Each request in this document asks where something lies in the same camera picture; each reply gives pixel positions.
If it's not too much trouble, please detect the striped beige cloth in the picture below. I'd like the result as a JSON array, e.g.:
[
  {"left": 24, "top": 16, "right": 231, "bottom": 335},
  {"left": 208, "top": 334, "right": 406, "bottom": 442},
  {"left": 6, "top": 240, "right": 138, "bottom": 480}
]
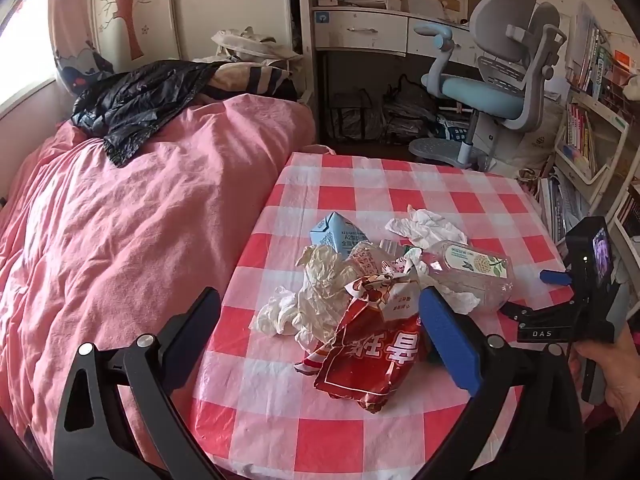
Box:
[{"left": 202, "top": 62, "right": 301, "bottom": 103}]

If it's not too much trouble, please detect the beige tote bag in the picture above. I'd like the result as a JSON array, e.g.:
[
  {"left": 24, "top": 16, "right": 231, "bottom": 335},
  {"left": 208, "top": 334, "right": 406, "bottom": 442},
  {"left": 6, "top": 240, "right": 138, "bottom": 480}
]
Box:
[{"left": 210, "top": 27, "right": 301, "bottom": 63}]

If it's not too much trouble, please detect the red snack bag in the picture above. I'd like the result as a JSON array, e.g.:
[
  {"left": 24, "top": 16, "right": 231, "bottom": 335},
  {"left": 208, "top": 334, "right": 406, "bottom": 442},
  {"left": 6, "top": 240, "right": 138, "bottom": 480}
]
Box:
[{"left": 294, "top": 305, "right": 436, "bottom": 413}]

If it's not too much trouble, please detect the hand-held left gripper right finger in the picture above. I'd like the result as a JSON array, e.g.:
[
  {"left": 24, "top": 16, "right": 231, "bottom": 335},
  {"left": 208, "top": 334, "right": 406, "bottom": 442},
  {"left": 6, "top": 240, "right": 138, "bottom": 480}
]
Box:
[{"left": 417, "top": 287, "right": 586, "bottom": 480}]

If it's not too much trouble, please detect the pink bed blanket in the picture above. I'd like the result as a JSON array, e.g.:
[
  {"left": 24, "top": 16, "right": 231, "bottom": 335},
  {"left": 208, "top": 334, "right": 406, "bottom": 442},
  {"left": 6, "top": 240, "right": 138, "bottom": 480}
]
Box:
[{"left": 0, "top": 94, "right": 318, "bottom": 461}]

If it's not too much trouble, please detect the person's right hand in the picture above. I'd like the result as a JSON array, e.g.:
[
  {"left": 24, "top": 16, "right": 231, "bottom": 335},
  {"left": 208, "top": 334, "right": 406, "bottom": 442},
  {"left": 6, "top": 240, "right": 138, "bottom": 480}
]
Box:
[{"left": 569, "top": 329, "right": 640, "bottom": 435}]

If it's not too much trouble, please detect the stack of white papers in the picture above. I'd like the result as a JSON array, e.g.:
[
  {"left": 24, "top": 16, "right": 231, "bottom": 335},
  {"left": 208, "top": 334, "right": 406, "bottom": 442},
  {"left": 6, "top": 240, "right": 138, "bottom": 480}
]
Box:
[{"left": 539, "top": 170, "right": 582, "bottom": 232}]

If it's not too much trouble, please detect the clear plastic bottle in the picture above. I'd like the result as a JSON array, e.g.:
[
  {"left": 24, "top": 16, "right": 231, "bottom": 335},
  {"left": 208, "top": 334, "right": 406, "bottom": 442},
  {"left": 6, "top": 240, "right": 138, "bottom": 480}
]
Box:
[{"left": 420, "top": 240, "right": 516, "bottom": 313}]

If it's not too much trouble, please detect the grey blue desk chair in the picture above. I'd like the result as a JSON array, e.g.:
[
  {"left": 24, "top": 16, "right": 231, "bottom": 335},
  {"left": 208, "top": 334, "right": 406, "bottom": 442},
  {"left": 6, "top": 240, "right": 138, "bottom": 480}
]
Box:
[{"left": 407, "top": 0, "right": 568, "bottom": 171}]

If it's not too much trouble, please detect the white canvas bag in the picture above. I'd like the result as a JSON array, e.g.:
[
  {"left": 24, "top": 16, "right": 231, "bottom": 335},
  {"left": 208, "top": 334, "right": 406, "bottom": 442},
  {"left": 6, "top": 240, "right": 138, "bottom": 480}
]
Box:
[{"left": 515, "top": 105, "right": 566, "bottom": 177}]

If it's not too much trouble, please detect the white plastic bag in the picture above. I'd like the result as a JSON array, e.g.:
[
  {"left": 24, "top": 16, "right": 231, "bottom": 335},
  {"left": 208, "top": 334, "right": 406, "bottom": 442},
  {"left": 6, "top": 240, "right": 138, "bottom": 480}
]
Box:
[{"left": 296, "top": 244, "right": 361, "bottom": 348}]

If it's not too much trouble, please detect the black puffer jacket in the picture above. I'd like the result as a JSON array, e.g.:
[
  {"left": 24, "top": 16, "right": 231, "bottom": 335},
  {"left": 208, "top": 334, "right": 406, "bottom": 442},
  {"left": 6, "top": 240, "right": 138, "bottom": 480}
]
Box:
[{"left": 70, "top": 59, "right": 231, "bottom": 168}]

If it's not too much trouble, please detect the white red printed wrapper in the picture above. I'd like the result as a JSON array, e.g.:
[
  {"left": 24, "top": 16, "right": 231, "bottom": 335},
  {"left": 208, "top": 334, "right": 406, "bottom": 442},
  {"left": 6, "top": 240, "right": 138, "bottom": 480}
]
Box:
[{"left": 345, "top": 242, "right": 431, "bottom": 328}]

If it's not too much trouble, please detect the clear bag of papers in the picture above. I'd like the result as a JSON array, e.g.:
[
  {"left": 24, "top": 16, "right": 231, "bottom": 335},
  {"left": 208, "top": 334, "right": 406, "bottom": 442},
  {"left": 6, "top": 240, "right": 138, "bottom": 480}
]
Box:
[
  {"left": 331, "top": 89, "right": 382, "bottom": 142},
  {"left": 382, "top": 75, "right": 442, "bottom": 137}
]

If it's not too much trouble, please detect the whale print fabric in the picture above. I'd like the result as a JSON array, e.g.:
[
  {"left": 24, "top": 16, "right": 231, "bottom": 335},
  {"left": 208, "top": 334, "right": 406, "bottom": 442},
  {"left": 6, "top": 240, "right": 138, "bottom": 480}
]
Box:
[{"left": 52, "top": 42, "right": 116, "bottom": 96}]

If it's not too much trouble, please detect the white desk with drawers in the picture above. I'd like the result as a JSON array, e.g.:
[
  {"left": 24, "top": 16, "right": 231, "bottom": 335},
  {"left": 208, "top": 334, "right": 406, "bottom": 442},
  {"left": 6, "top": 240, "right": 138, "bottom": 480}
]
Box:
[{"left": 297, "top": 0, "right": 501, "bottom": 106}]

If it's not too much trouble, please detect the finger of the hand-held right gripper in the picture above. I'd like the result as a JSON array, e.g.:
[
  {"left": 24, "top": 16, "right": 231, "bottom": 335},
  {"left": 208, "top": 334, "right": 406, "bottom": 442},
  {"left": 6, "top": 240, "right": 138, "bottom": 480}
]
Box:
[
  {"left": 500, "top": 299, "right": 541, "bottom": 322},
  {"left": 539, "top": 269, "right": 575, "bottom": 287}
]

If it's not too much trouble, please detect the white wardrobe tree decal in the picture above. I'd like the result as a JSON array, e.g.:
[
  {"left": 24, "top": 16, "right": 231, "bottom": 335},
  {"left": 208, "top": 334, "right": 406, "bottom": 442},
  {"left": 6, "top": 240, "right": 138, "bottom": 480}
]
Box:
[{"left": 47, "top": 0, "right": 291, "bottom": 76}]

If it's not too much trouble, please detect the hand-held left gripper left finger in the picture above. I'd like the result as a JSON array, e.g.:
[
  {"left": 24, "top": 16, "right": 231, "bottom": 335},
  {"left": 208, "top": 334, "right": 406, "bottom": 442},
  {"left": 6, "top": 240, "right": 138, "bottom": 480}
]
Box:
[{"left": 52, "top": 286, "right": 226, "bottom": 480}]

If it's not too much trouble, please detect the red white checkered tablecloth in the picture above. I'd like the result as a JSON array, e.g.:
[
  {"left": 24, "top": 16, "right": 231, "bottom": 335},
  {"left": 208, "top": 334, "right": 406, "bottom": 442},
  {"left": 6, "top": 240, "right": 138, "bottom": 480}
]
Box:
[{"left": 190, "top": 150, "right": 576, "bottom": 480}]

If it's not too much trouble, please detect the blue milk carton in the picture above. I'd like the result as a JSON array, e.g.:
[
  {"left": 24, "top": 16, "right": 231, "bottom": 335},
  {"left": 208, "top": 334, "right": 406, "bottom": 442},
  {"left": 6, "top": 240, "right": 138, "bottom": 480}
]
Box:
[{"left": 309, "top": 211, "right": 372, "bottom": 255}]

